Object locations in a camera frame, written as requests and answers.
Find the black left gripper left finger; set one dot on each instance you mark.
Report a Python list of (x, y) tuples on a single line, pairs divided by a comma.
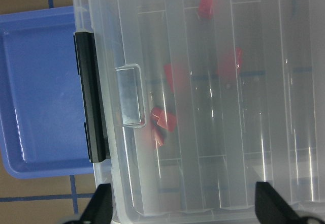
[(99, 209)]

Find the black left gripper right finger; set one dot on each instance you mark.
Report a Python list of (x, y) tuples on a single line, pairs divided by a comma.
[(270, 207)]

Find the clear plastic box lid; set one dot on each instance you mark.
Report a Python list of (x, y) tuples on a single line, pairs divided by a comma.
[(215, 94)]

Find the red block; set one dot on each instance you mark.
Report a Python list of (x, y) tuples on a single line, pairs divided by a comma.
[(156, 116), (167, 121), (230, 65), (176, 77), (205, 9)]

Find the blue plastic tray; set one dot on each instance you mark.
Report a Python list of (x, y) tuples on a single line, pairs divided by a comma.
[(42, 114)]

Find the clear plastic storage box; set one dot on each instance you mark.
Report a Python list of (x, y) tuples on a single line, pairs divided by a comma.
[(203, 102)]

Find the red block top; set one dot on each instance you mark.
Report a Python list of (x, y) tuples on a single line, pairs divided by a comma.
[(205, 9)]

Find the black box latch handle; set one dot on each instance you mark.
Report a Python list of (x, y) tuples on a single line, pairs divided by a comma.
[(88, 70)]

